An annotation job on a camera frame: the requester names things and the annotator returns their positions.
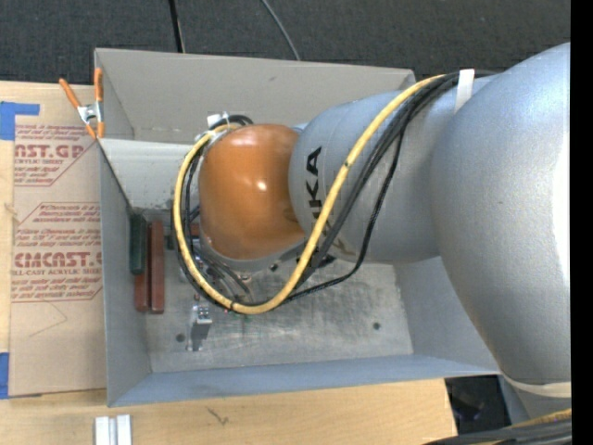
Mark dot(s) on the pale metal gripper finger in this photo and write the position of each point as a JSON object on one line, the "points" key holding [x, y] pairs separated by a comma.
{"points": [[192, 336], [203, 315]]}

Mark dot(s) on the red-brown flat block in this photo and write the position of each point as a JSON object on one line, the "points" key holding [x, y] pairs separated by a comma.
{"points": [[195, 230], [142, 292], [157, 267]]}

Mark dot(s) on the dark green flat block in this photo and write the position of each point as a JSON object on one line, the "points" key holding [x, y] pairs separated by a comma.
{"points": [[138, 244]]}

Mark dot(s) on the grey metal bin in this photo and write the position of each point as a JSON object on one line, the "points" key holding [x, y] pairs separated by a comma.
{"points": [[296, 341]]}

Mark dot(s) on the brown cardboard board, red print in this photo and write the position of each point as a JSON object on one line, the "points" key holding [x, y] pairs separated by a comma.
{"points": [[55, 230]]}

